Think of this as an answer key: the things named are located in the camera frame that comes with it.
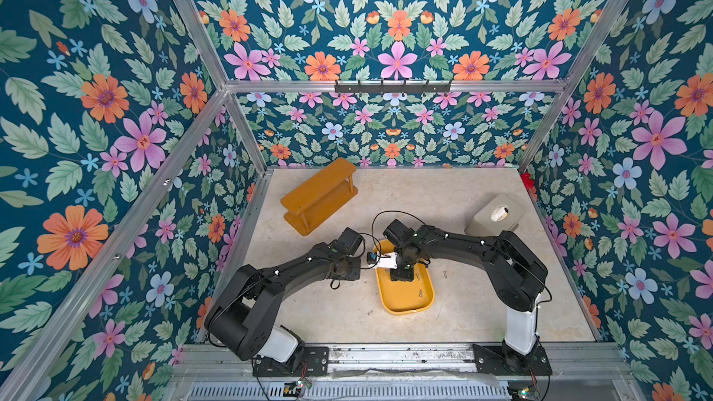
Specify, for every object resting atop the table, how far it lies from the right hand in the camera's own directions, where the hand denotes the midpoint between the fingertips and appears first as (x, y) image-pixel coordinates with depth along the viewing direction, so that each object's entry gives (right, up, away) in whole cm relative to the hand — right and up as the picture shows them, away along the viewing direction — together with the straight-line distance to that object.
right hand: (394, 268), depth 91 cm
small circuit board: (-28, -26, -19) cm, 42 cm away
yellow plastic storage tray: (+3, -7, -7) cm, 10 cm away
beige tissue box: (+38, +18, +4) cm, 42 cm away
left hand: (-12, 0, -1) cm, 12 cm away
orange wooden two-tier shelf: (-27, +22, +1) cm, 35 cm away
